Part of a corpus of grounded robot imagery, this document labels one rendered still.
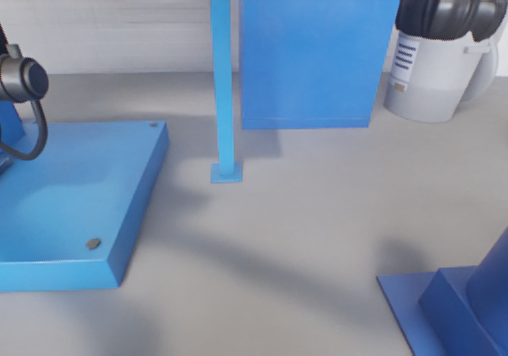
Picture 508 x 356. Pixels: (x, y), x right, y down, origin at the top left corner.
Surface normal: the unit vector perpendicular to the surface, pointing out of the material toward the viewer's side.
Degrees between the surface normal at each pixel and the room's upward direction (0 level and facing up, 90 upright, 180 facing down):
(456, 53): 93
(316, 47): 90
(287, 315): 0
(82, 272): 90
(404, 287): 0
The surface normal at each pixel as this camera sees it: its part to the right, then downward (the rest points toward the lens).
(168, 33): 0.07, 0.58
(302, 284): 0.02, -0.82
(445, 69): -0.26, 0.59
